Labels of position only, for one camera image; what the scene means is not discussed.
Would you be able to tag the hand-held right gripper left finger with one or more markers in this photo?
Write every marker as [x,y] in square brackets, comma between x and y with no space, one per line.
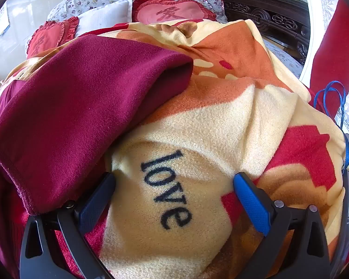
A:
[97,200]

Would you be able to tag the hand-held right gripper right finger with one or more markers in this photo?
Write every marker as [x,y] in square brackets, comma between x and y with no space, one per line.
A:
[250,197]

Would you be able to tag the maroon fleece garment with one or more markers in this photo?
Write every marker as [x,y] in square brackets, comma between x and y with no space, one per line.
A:
[75,107]

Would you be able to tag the printed fleece blanket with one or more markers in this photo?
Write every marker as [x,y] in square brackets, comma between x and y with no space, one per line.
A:
[206,122]

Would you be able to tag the red cloth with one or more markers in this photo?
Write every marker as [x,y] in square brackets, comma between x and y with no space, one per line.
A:
[334,49]

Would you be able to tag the small red heart pillow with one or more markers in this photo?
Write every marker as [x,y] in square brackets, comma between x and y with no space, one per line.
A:
[51,36]

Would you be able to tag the white pillow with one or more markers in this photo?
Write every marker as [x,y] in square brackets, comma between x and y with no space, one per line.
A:
[104,17]

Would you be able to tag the dark carved wooden headboard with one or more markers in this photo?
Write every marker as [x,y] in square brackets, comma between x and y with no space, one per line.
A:
[264,14]

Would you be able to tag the large red heart pillow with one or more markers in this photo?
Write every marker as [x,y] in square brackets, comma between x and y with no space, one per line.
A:
[168,11]

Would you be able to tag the white lace cloth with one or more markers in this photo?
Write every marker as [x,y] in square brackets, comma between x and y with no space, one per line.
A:
[325,5]

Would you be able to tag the wall calendar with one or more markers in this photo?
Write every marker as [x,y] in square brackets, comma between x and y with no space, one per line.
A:
[3,20]

